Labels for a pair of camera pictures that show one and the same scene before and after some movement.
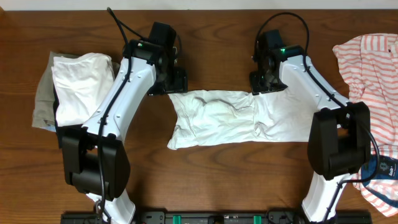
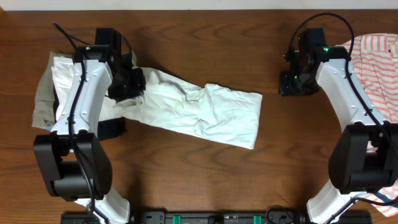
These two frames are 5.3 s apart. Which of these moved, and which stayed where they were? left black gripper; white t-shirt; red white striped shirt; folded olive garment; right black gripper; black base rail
Moved: right black gripper; white t-shirt; left black gripper
Stayed: black base rail; folded olive garment; red white striped shirt
